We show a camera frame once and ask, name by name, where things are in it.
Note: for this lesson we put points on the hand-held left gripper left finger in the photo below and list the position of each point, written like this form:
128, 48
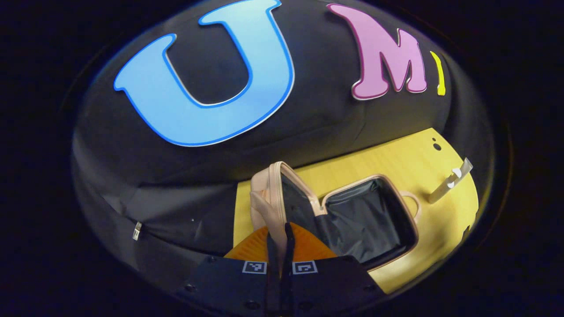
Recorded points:
272, 281

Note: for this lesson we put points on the small white cloth clip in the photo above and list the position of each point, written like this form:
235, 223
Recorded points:
137, 230

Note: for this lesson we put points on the white cream tube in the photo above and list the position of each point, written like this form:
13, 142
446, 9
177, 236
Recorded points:
445, 185

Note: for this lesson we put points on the pink suitcase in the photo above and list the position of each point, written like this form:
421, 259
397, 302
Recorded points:
264, 198

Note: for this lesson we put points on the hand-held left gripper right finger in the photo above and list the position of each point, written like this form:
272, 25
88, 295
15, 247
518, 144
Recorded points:
287, 281

